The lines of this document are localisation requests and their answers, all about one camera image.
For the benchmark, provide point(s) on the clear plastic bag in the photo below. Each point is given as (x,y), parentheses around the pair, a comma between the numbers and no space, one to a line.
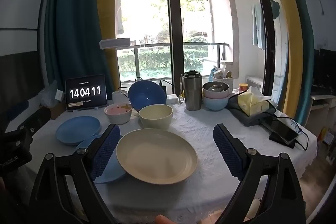
(47,95)

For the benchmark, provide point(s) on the light blue hanging towel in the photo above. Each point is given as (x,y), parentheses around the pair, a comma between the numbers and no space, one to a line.
(258,27)

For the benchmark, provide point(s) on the black charger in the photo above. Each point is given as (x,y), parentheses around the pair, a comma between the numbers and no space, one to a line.
(163,88)

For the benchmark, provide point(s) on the orange jar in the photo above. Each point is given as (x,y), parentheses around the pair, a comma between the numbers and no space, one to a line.
(243,86)

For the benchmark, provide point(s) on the blue plate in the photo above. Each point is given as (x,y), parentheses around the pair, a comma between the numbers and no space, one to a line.
(111,175)
(77,130)

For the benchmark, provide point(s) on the small white box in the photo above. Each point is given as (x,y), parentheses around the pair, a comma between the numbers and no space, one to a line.
(59,96)

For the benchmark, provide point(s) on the teal curtain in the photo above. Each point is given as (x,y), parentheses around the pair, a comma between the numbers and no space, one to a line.
(76,16)
(305,56)

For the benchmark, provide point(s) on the black monitor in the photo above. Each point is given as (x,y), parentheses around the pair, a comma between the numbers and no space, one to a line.
(325,69)

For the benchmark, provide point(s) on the light blue bowl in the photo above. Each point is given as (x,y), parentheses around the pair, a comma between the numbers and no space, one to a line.
(215,103)

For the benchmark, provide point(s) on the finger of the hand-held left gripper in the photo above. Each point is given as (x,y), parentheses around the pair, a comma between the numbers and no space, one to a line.
(17,109)
(36,119)

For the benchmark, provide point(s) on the white basket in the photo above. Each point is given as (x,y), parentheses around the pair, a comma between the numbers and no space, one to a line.
(223,81)

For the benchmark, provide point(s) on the pale pink bowl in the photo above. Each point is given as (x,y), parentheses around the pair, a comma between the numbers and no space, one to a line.
(210,95)

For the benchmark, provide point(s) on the dark sliding door frame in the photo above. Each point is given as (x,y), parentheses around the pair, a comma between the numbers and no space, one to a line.
(172,16)

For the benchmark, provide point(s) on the cream plate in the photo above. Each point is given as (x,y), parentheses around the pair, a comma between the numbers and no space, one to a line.
(157,155)

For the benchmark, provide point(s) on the steel tumbler with black lid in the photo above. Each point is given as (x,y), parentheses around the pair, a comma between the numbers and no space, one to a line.
(192,92)

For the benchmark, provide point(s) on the white power strip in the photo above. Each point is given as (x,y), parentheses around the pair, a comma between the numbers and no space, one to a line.
(172,99)

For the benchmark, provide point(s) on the pink strawberry print bowl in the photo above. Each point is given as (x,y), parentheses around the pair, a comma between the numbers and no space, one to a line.
(118,115)

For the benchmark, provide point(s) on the yellow curtain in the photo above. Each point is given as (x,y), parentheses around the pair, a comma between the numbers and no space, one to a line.
(288,29)
(107,3)

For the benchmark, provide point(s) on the black balcony railing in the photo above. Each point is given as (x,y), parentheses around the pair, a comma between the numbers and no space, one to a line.
(199,44)

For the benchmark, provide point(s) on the steel bowl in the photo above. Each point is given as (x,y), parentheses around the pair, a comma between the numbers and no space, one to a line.
(215,87)

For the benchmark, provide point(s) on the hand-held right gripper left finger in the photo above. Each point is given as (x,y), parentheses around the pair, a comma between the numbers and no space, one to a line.
(105,150)

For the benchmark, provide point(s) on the white desk lamp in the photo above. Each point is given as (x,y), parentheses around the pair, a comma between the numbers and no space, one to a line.
(115,43)

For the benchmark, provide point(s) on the white side desk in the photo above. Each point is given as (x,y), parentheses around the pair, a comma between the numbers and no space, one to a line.
(321,106)

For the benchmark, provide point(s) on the cardboard box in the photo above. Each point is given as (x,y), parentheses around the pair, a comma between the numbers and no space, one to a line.
(57,109)

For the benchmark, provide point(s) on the green hanging garment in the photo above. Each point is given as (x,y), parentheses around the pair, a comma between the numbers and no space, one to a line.
(275,8)

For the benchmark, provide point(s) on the dark blue bowl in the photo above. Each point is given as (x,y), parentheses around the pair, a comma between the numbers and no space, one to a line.
(147,95)

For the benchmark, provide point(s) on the person's right hand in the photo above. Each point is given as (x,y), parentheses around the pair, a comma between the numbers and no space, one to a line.
(162,219)

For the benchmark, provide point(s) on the tablet showing clock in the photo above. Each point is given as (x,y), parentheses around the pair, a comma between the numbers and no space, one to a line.
(86,92)

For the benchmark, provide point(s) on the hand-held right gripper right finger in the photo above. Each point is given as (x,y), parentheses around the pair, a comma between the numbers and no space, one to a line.
(229,150)

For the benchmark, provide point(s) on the cream bowl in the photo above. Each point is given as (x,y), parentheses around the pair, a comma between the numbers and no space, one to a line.
(155,116)

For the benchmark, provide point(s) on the black smartphone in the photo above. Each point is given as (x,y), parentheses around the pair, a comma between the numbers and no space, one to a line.
(279,129)

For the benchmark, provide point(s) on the black power bank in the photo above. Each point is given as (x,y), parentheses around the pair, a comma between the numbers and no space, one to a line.
(278,140)

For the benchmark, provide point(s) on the yellow tissue pack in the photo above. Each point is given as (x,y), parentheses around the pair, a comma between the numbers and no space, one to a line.
(250,106)

